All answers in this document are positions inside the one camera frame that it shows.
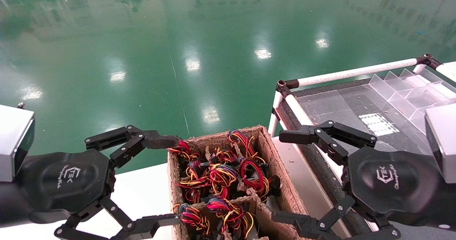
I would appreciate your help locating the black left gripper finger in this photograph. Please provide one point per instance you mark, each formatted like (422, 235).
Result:
(149, 224)
(153, 140)

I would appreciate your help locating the short white frame pipe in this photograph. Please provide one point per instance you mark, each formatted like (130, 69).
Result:
(419, 68)

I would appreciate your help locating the brown cardboard divider box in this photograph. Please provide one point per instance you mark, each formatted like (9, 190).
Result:
(276, 154)

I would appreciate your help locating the black pipe corner joint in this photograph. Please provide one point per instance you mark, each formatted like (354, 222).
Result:
(429, 60)
(285, 87)

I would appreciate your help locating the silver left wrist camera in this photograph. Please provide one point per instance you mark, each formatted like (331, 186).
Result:
(14, 140)

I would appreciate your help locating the clear acrylic divider tray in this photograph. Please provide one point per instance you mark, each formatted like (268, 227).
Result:
(402, 101)

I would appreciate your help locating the white frame leg pipe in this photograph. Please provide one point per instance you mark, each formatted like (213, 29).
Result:
(275, 115)

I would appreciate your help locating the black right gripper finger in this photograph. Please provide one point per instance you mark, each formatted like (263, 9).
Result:
(299, 135)
(302, 225)

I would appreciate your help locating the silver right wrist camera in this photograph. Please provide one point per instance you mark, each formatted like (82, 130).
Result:
(443, 144)

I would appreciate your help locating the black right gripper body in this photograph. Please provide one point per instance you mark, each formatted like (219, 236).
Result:
(388, 183)

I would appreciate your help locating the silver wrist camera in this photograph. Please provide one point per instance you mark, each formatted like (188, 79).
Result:
(14, 140)
(443, 144)

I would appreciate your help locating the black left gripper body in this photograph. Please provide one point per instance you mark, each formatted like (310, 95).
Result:
(67, 181)

